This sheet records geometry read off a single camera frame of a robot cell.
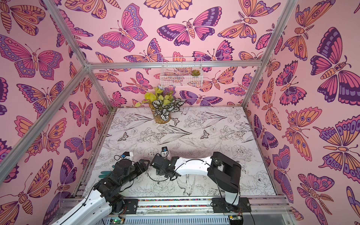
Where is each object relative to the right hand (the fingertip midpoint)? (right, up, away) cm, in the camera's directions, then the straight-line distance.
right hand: (164, 165), depth 85 cm
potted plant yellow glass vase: (-1, +39, +7) cm, 40 cm away
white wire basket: (+12, +61, +9) cm, 62 cm away
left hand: (-9, +3, -3) cm, 10 cm away
